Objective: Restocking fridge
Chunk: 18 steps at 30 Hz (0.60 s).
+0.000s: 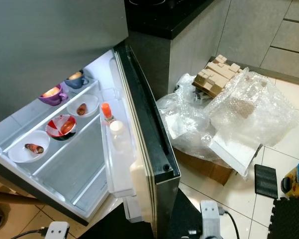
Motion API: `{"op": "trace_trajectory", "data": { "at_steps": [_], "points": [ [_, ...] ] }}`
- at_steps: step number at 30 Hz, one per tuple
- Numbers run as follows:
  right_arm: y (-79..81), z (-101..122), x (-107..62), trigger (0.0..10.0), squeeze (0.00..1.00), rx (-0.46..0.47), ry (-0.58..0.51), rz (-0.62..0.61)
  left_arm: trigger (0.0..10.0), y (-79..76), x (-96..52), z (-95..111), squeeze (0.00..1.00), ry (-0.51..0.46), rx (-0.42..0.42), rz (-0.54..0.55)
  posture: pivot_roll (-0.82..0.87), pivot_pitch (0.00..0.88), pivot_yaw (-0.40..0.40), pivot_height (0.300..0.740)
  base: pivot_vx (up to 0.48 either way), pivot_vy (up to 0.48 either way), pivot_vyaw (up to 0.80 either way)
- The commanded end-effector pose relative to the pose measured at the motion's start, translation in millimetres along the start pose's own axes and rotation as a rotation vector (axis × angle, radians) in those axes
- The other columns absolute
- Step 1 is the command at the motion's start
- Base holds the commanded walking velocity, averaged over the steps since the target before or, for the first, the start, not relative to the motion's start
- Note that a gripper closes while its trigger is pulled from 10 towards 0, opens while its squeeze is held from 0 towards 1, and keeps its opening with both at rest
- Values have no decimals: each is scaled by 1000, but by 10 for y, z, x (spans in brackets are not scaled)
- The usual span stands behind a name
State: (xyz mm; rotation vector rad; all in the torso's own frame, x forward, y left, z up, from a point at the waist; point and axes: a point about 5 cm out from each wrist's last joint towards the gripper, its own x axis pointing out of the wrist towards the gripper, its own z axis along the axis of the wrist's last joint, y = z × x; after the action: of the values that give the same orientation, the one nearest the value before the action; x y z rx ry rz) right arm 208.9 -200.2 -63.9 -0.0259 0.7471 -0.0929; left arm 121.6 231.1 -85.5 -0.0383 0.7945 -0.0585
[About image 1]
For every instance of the red white bowl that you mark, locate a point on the red white bowl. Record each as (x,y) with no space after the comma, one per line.
(61,127)

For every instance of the purple cup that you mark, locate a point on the purple cup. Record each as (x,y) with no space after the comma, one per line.
(52,94)

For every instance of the black floor mat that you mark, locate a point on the black floor mat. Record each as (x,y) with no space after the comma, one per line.
(186,224)

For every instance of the black kitchen countertop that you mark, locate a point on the black kitchen countertop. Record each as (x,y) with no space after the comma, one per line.
(164,15)

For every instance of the tapered wooden table leg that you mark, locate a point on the tapered wooden table leg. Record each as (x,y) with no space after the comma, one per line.
(15,196)

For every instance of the white foam board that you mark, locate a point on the white foam board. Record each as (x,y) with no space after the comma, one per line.
(234,149)

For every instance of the black foot pedal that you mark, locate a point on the black foot pedal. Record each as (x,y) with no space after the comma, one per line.
(266,180)

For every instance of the white bowl with food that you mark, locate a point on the white bowl with food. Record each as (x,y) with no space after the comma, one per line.
(82,107)
(30,148)

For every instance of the brown moulded cardboard packaging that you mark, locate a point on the brown moulded cardboard packaging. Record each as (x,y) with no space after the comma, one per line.
(216,74)

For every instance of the stainless freezer door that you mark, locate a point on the stainless freezer door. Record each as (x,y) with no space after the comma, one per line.
(54,50)

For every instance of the yellow lidded blue container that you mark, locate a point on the yellow lidded blue container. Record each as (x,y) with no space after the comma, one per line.
(298,179)

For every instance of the bubble wrap sheet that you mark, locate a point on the bubble wrap sheet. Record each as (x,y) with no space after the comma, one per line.
(253,104)

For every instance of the brown cardboard box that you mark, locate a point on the brown cardboard box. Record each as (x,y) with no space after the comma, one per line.
(204,167)

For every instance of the blue cup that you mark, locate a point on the blue cup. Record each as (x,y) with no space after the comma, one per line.
(75,79)

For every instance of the black foam puzzle mat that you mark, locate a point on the black foam puzzle mat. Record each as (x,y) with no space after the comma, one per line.
(288,219)

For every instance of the clear door shelf bin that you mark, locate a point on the clear door shelf bin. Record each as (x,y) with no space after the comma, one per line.
(122,174)
(134,211)

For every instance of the small bottle orange cap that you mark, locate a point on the small bottle orange cap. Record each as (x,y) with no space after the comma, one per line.
(106,110)

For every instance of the clear bottle white cap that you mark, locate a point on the clear bottle white cap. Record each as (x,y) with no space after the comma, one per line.
(117,134)

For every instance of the grey kitchen cabinet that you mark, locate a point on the grey kitchen cabinet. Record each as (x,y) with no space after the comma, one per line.
(258,30)

